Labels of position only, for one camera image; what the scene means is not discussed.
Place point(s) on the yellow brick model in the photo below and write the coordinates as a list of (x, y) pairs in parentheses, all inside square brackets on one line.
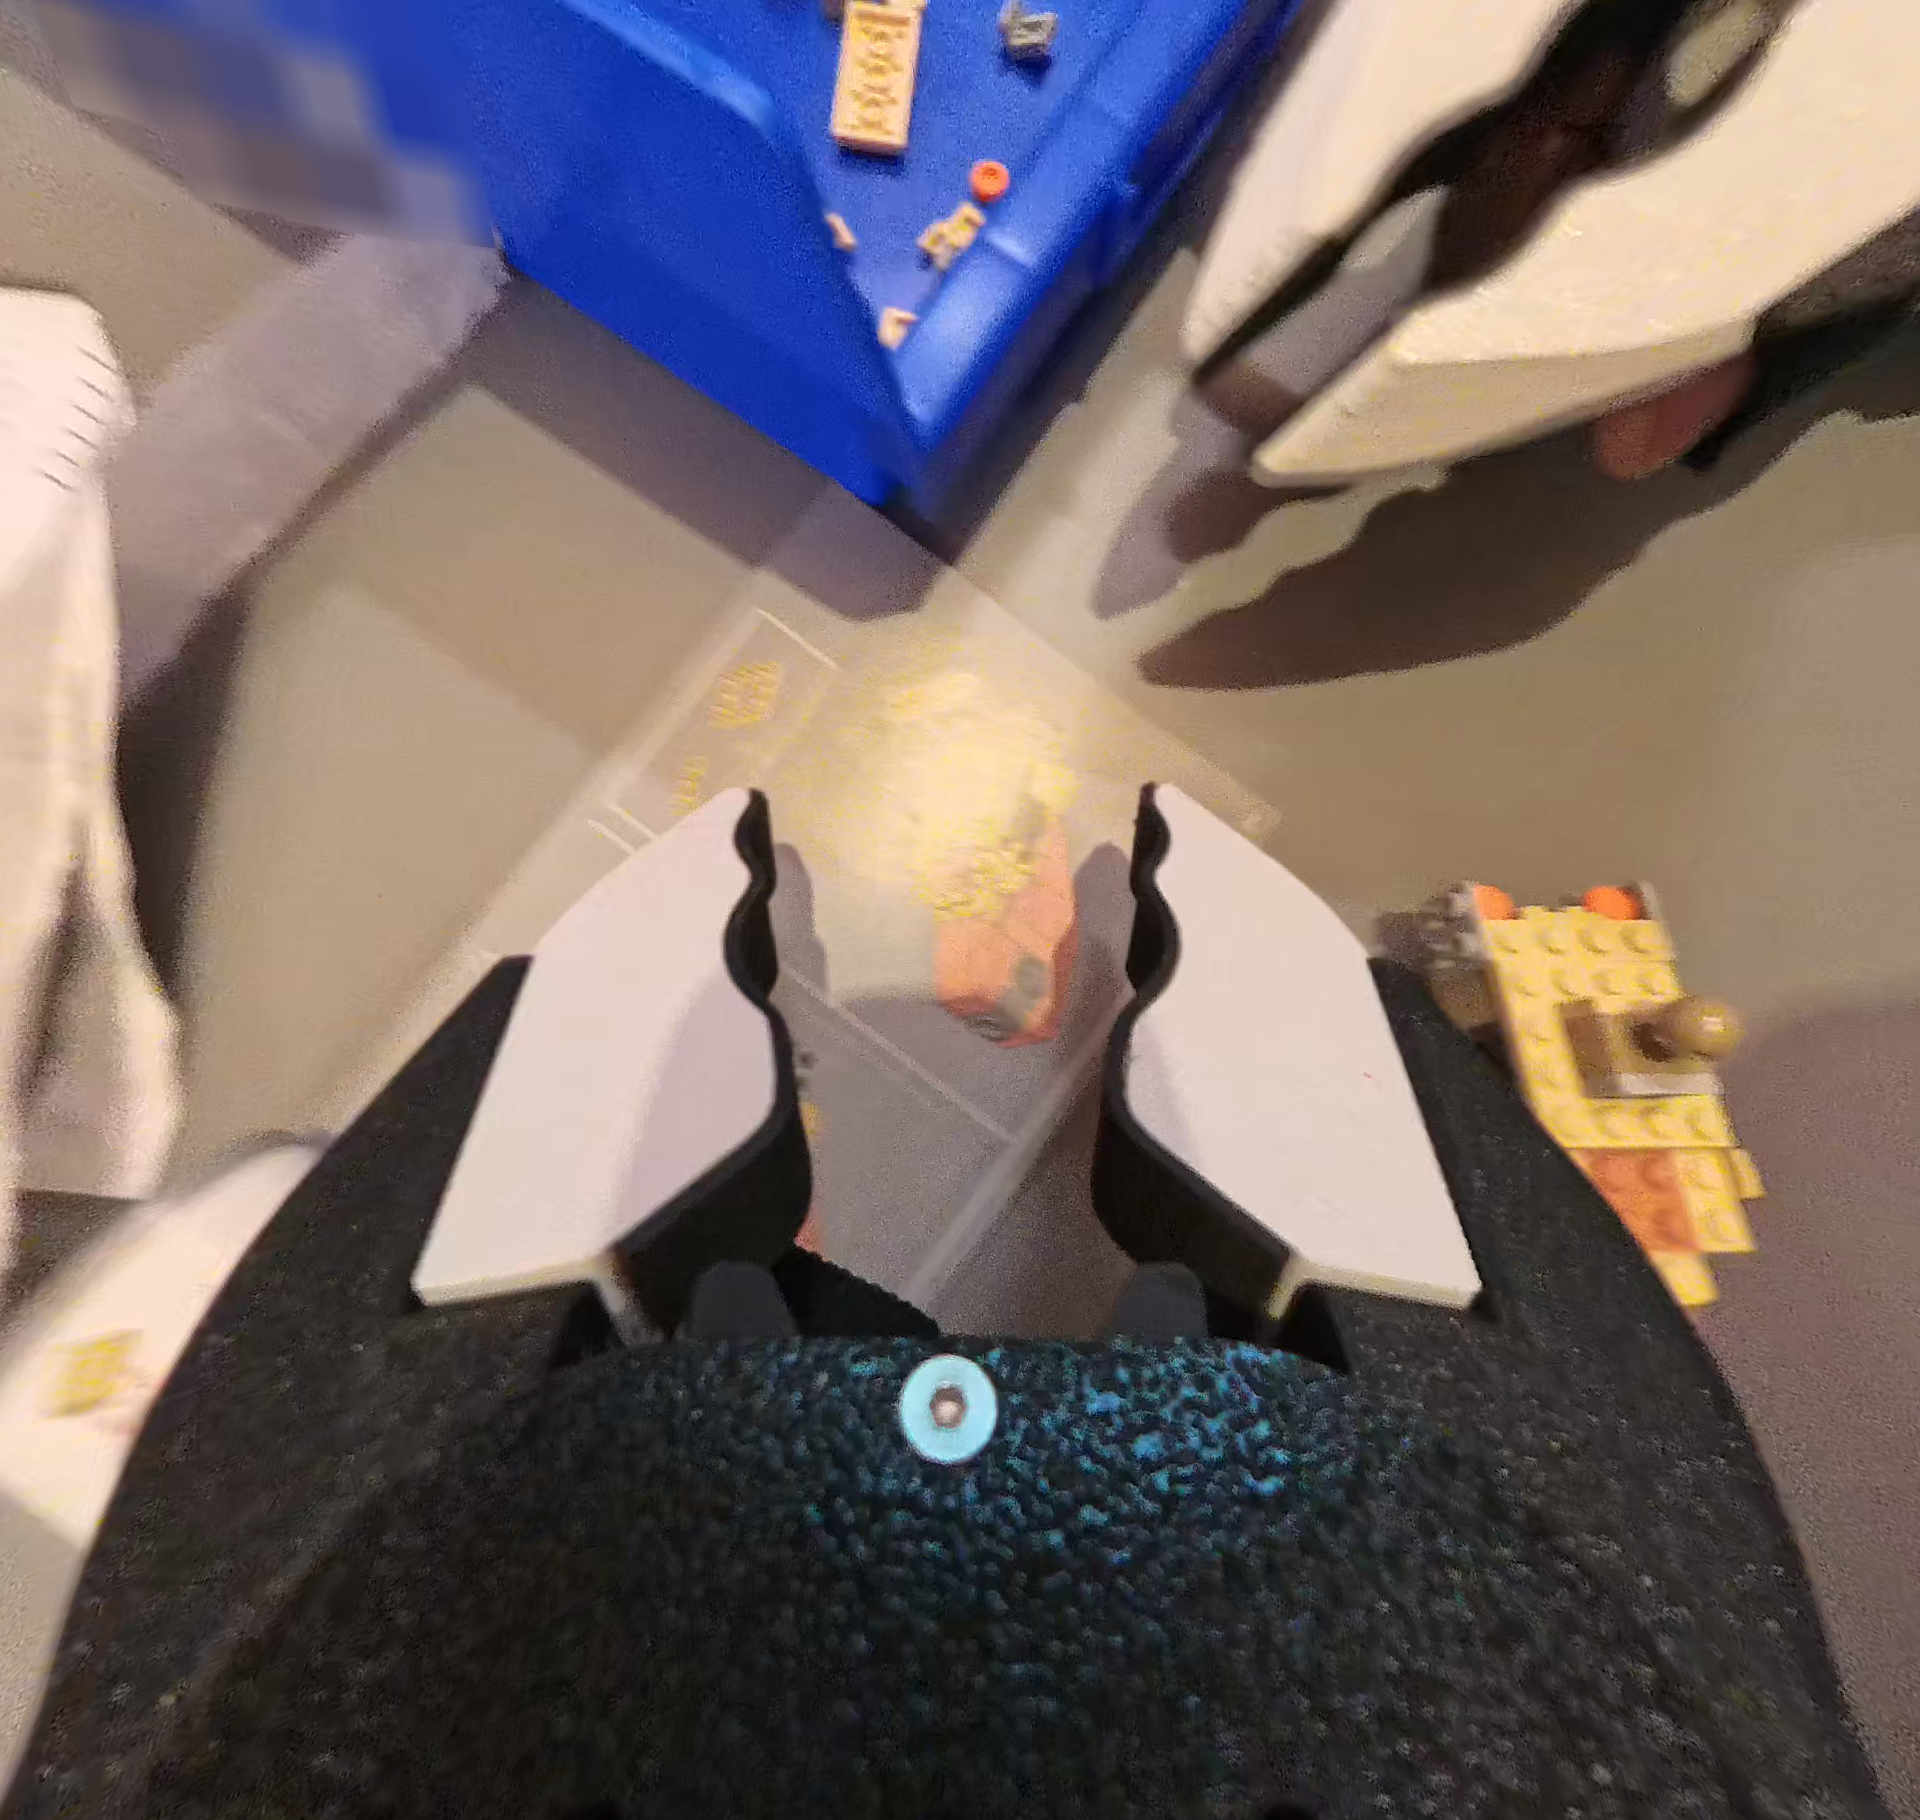
[(1589, 948)]

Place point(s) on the grey instruction booklet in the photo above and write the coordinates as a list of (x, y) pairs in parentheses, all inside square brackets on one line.
[(900, 744)]

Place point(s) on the salmon brick assembly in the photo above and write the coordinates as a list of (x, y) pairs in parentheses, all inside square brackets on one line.
[(1003, 948)]

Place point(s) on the curled white booklet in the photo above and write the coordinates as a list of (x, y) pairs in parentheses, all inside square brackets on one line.
[(152, 1321)]

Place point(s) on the person's right hand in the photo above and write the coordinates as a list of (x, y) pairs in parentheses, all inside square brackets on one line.
[(1672, 418)]

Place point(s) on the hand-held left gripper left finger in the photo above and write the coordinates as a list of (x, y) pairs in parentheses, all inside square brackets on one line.
[(600, 1073)]

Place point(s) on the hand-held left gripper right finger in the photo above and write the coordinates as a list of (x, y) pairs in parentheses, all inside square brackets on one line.
[(1286, 1073)]

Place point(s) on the blue plastic bin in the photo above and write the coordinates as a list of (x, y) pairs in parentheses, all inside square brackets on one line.
[(677, 126)]

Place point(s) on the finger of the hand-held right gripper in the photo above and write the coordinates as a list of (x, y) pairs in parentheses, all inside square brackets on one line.
[(1725, 230), (1392, 79)]

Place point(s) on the orange round stud brick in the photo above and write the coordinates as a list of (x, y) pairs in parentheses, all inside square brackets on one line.
[(989, 177)]

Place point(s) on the pile of tan bricks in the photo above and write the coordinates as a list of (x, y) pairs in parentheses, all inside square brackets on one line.
[(877, 74)]

